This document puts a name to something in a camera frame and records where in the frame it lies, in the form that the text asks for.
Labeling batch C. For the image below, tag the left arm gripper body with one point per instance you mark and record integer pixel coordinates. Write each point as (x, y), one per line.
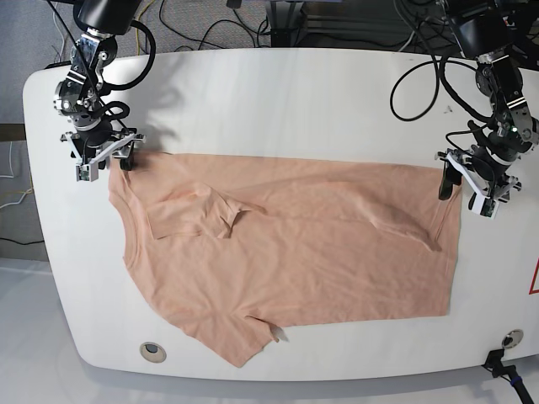
(483, 173)

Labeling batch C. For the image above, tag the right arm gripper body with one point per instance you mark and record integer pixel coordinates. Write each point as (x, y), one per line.
(100, 143)

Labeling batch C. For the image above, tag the peach T-shirt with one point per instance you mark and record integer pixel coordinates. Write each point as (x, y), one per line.
(228, 248)

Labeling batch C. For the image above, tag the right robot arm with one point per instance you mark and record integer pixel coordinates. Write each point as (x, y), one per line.
(79, 97)

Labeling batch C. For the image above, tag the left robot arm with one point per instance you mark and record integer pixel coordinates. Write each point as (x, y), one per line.
(510, 131)

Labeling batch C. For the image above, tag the black equipment base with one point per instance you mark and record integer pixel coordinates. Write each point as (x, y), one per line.
(286, 21)

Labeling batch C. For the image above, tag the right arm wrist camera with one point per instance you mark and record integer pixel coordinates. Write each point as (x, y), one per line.
(88, 172)

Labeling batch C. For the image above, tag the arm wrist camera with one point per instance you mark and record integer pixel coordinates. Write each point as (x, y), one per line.
(88, 172)
(480, 204)

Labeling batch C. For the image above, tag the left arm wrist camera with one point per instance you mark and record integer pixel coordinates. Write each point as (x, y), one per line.
(480, 204)

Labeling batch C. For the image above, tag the right table cable grommet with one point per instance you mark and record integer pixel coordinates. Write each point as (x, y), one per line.
(512, 339)

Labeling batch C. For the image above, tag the table cable grommet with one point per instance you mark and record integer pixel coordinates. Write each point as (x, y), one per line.
(512, 339)
(153, 353)

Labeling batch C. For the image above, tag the black clamp with cable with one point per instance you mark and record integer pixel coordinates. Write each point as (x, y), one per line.
(495, 366)

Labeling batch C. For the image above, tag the left table cable grommet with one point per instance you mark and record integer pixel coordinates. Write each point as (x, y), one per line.
(153, 353)

